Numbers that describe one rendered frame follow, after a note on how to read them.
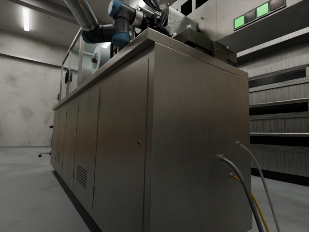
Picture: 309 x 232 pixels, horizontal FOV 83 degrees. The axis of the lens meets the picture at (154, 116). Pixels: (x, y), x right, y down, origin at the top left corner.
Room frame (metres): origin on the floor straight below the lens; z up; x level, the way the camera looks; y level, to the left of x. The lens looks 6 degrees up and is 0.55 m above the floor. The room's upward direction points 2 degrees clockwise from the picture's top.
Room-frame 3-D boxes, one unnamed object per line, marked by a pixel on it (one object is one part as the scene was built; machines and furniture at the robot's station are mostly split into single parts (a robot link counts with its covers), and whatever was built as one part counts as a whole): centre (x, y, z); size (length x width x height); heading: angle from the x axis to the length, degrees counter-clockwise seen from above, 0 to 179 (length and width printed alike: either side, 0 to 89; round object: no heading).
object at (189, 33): (0.92, -0.26, 1.00); 0.40 x 0.16 x 0.06; 126
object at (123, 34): (0.77, 0.18, 1.01); 0.11 x 0.08 x 0.11; 79
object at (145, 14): (0.86, 0.04, 1.12); 0.12 x 0.08 x 0.09; 126
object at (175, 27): (1.00, -0.16, 1.11); 0.23 x 0.01 x 0.18; 126
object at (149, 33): (1.75, 0.50, 0.88); 2.52 x 0.66 x 0.04; 36
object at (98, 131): (1.76, 0.49, 0.43); 2.52 x 0.64 x 0.86; 36
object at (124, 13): (0.76, 0.17, 1.11); 0.11 x 0.08 x 0.09; 126
